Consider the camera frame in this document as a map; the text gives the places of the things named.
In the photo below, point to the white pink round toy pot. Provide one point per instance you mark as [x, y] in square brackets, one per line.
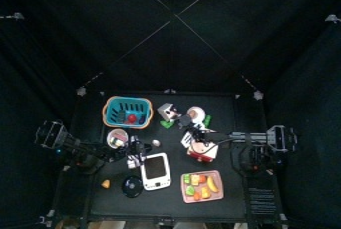
[197, 113]

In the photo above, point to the pink food tray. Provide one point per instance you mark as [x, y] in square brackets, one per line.
[202, 186]

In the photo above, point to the black round lid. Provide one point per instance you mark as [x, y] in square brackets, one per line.
[133, 186]

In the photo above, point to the dark green toy item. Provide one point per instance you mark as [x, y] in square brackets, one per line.
[121, 116]

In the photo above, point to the red white toy box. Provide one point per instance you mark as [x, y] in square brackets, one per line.
[202, 151]

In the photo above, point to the small beige toy egg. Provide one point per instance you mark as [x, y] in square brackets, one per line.
[155, 143]

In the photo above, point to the orange yellow toy food piece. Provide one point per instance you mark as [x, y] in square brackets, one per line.
[205, 192]

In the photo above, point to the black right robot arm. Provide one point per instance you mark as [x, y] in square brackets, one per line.
[262, 137]

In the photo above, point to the small bowl with toy food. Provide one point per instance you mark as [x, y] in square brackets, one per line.
[117, 138]

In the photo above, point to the white toy tablet scale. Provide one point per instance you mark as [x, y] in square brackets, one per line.
[155, 171]

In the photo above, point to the grey white toy cube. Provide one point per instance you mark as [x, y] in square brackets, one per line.
[167, 111]

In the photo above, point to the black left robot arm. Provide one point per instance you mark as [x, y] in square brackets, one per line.
[67, 140]

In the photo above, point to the teal basket with orange rim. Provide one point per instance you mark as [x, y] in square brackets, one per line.
[127, 111]

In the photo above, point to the red toy fruit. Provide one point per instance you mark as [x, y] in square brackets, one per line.
[131, 119]

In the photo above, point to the grey frame corner bracket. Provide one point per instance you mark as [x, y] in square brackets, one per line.
[81, 90]
[258, 94]

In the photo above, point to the green toy pepper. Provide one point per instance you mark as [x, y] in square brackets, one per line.
[190, 190]

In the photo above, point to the orange toy tomato piece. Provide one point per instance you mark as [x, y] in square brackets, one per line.
[197, 196]

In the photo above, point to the orange toy cheese wedge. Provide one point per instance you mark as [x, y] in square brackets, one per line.
[106, 183]

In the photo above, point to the green toy vegetable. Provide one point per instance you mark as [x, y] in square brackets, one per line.
[167, 124]

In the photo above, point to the green toy food block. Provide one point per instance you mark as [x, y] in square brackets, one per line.
[188, 178]

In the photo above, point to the orange toy carrot piece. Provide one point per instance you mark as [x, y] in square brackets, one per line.
[204, 179]

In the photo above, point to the yellow toy banana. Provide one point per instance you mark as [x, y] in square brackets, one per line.
[213, 184]

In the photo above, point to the small black toy pan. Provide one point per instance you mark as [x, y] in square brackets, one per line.
[183, 120]

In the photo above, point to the small green toy piece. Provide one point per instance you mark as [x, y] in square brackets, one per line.
[208, 121]

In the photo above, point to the blue toy item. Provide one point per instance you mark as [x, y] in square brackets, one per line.
[142, 119]

